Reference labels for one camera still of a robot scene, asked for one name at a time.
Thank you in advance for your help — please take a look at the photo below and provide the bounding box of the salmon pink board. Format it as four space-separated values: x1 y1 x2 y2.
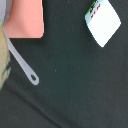
4 0 44 38

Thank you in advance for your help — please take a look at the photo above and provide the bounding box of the beige woven placemat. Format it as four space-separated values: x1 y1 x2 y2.
0 22 11 90

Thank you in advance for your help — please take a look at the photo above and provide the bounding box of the grey pan with handle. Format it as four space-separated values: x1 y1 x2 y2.
3 27 40 86

